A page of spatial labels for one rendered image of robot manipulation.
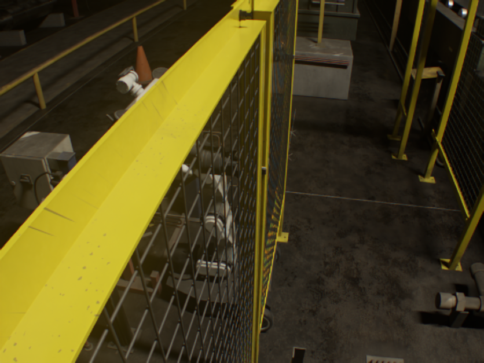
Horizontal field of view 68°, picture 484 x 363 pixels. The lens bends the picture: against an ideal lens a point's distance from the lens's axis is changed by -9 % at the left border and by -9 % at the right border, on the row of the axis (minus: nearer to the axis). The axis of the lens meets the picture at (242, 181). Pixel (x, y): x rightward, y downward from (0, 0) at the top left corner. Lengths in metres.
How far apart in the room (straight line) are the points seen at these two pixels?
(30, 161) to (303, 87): 3.64
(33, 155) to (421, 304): 2.47
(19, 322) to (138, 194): 0.14
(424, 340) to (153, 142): 2.31
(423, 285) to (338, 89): 2.98
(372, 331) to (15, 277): 2.33
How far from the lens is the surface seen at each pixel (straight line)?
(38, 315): 0.27
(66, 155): 2.20
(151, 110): 0.41
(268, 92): 1.07
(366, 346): 2.42
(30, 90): 6.25
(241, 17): 0.82
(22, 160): 2.30
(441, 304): 2.47
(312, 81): 5.04
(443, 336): 2.62
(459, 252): 2.90
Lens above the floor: 2.00
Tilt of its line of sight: 36 degrees down
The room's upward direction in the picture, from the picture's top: straight up
